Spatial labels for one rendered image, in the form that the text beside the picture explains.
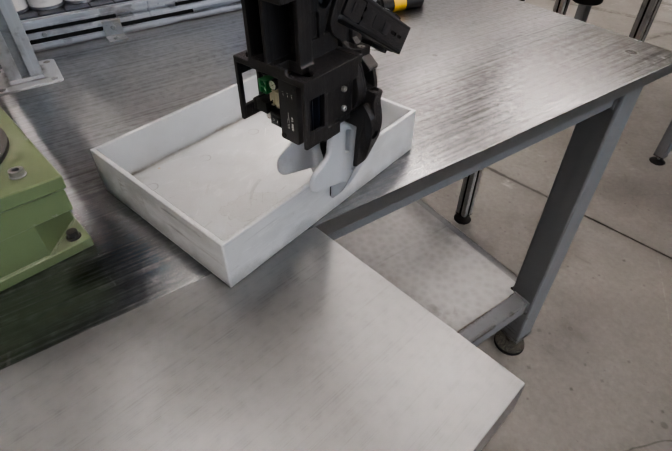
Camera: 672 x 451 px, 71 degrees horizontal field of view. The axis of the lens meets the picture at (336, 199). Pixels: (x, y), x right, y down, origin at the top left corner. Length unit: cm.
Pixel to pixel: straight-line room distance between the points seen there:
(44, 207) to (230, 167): 18
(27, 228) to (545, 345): 128
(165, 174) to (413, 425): 35
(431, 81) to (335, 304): 42
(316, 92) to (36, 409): 28
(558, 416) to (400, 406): 104
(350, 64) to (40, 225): 29
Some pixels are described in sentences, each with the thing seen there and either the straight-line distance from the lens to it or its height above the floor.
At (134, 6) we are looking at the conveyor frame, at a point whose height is 87.
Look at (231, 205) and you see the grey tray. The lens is 48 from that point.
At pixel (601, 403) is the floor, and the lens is 143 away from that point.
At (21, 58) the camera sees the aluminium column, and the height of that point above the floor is 86.
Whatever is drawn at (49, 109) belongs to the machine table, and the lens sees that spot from 73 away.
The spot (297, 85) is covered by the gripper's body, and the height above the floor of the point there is 100.
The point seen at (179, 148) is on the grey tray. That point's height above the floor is 84.
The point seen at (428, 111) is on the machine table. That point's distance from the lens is 64.
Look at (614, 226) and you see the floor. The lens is 192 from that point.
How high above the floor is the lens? 114
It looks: 40 degrees down
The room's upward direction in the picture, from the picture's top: straight up
